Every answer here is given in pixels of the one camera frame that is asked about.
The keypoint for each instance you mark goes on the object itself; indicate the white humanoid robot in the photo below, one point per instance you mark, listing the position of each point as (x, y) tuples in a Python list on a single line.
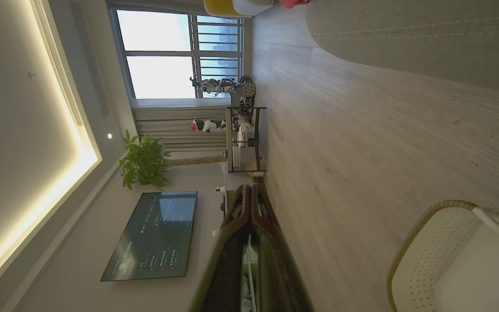
[(210, 125)]

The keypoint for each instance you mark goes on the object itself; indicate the black frame table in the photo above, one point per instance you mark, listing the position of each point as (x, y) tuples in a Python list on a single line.
[(230, 138)]

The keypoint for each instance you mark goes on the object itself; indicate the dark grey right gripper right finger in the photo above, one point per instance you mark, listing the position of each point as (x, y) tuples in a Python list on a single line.
[(275, 277)]

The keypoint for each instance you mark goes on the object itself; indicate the flat screen television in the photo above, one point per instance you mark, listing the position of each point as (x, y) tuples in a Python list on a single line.
[(154, 234)]

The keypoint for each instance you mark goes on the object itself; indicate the white perforated laundry basket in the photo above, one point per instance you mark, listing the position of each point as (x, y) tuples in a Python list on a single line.
[(431, 260)]

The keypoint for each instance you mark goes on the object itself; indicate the window with metal railing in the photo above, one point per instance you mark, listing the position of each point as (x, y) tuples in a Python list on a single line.
[(158, 56)]

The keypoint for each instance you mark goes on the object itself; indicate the white television cabinet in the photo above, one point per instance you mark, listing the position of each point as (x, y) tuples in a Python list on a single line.
[(232, 177)]

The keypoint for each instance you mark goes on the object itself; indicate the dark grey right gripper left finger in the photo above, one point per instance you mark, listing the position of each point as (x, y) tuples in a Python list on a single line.
[(228, 268)]

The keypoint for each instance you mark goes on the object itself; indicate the small white security camera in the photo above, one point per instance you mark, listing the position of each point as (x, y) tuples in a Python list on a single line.
[(220, 189)]

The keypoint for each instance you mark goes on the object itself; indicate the beige pleated curtain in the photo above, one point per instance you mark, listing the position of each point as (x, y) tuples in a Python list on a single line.
[(176, 130)]

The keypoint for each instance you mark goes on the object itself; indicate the green potted plant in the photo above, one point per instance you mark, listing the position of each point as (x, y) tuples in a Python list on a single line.
[(143, 162)]

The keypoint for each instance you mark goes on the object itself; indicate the grey wheeled robot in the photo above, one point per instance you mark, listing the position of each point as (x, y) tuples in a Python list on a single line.
[(245, 91)]

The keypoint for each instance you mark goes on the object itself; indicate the small grey sofa seat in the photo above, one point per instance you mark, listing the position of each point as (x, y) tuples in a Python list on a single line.
[(256, 5)]

